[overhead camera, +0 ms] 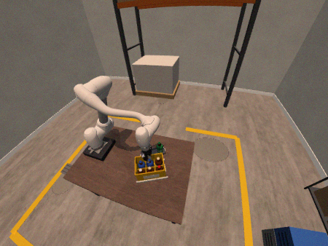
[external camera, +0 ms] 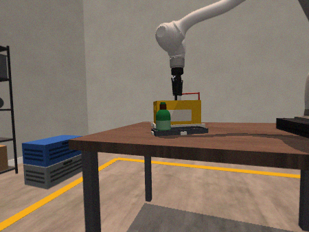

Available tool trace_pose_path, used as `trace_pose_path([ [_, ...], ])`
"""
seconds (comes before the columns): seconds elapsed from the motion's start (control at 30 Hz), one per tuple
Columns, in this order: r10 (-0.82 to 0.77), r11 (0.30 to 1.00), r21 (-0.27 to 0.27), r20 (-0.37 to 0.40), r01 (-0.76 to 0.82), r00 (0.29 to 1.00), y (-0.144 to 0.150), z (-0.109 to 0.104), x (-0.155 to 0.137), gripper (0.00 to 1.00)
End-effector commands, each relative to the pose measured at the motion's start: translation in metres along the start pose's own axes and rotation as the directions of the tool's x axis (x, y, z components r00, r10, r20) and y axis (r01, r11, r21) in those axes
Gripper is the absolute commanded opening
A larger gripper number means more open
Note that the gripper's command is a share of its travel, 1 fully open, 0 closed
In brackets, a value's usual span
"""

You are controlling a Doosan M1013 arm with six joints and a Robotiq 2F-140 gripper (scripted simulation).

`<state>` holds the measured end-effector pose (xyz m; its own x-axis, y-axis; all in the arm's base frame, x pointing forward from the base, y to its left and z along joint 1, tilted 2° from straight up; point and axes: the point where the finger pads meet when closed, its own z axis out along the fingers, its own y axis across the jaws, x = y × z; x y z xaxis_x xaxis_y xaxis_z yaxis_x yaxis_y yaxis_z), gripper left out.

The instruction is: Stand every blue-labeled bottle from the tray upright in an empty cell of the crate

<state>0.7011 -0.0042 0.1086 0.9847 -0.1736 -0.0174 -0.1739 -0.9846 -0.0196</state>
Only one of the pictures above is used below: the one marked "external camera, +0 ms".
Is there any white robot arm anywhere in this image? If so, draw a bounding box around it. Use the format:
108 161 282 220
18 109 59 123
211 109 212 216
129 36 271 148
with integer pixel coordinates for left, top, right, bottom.
155 0 309 121

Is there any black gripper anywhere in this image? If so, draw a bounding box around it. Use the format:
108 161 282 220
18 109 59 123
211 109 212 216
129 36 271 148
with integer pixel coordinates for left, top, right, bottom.
171 67 183 100

